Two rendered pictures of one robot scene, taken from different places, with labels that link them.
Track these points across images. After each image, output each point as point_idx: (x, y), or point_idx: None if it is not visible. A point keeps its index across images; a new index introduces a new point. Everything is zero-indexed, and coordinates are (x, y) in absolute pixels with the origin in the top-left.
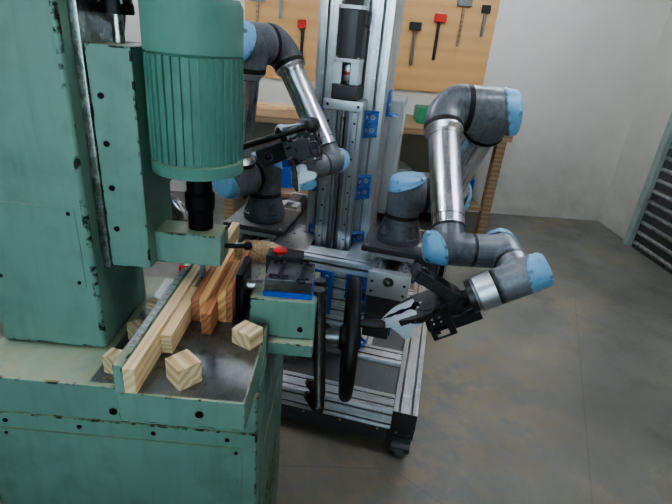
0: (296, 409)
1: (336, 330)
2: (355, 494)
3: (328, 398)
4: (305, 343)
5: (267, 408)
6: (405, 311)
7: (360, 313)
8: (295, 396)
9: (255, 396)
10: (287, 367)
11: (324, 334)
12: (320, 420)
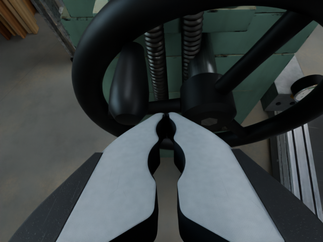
0: (277, 154)
1: (204, 70)
2: None
3: (291, 176)
4: (100, 3)
5: (148, 76)
6: (149, 180)
7: (123, 20)
8: (284, 148)
9: (65, 15)
10: (315, 136)
11: (153, 36)
12: (276, 177)
